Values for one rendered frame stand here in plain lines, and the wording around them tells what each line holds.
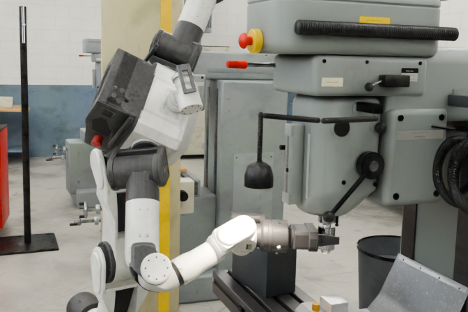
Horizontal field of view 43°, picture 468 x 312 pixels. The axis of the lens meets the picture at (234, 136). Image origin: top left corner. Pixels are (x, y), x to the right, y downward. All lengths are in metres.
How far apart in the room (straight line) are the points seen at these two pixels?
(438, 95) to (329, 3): 0.42
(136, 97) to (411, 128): 0.75
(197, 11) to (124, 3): 1.29
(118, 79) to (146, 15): 1.50
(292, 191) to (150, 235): 0.39
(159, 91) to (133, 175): 0.28
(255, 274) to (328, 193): 0.60
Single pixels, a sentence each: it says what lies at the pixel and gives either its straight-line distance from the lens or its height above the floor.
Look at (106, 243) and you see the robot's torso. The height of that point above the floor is 1.08.
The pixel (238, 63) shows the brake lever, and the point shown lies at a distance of 1.59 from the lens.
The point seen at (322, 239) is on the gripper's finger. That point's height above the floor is 1.24.
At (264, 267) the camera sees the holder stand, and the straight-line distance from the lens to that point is 1.99.
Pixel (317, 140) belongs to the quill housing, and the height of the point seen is 1.52.
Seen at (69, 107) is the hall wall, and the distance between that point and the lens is 10.47.
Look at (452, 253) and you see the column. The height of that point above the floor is 1.18.
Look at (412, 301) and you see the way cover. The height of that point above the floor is 1.00.
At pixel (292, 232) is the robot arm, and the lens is 1.63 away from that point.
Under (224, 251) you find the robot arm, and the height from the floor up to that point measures 1.22.
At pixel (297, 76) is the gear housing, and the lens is 1.52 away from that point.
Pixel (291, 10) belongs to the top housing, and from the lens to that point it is 1.42.
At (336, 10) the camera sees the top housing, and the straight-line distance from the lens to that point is 1.46.
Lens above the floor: 1.72
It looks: 7 degrees down
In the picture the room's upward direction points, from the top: 1 degrees clockwise
